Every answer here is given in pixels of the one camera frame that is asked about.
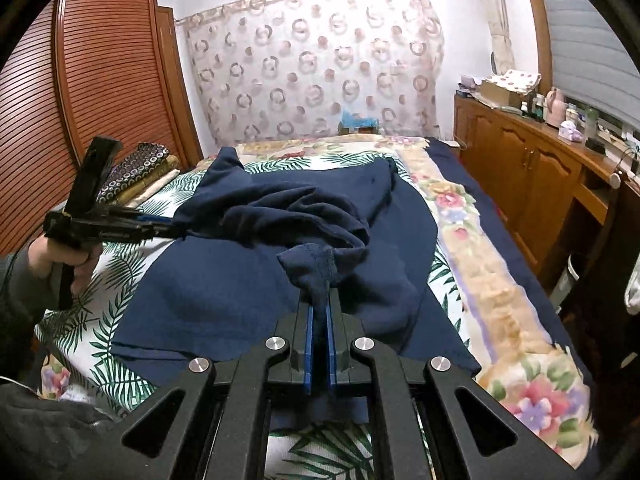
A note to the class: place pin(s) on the dark waste bin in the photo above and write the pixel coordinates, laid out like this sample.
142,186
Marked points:
569,277

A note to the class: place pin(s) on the person left hand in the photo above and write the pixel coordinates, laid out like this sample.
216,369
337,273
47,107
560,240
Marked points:
44,254

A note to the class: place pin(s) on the pink kettle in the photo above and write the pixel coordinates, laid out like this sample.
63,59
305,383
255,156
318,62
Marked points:
555,108

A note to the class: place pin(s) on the wooden louvered wardrobe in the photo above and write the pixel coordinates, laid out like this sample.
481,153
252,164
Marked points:
86,68

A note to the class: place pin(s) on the wooden sideboard cabinet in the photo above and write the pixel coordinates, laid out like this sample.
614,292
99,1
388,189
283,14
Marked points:
553,196

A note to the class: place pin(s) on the floral bed blanket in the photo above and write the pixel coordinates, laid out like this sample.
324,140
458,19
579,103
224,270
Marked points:
356,150

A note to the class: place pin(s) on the grey window blind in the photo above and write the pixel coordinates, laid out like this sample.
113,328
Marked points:
589,63

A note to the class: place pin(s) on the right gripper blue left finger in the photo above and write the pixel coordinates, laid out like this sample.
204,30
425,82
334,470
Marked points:
309,345

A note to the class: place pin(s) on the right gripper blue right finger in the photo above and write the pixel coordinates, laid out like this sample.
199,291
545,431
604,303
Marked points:
331,346

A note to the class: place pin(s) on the polka dot cloth box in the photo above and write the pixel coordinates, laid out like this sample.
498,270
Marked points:
509,89

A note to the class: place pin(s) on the dotted dark folded garment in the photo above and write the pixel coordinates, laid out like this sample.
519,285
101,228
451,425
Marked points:
131,170

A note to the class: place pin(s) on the circle pattern curtain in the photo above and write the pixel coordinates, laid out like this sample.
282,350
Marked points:
292,69

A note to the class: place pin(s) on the navy blue t-shirt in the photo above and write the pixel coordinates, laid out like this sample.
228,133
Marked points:
253,246

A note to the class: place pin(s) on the blue item cardboard box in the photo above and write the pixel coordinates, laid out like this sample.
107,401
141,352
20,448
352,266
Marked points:
354,123

